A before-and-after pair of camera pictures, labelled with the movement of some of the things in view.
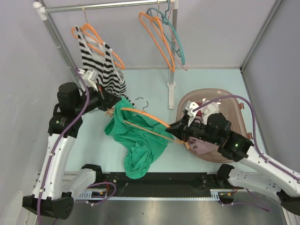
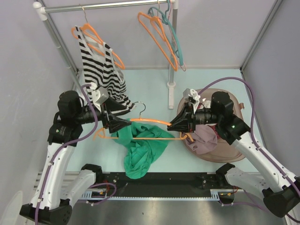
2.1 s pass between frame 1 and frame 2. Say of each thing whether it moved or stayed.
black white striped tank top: stayed
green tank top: moved
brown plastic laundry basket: stayed
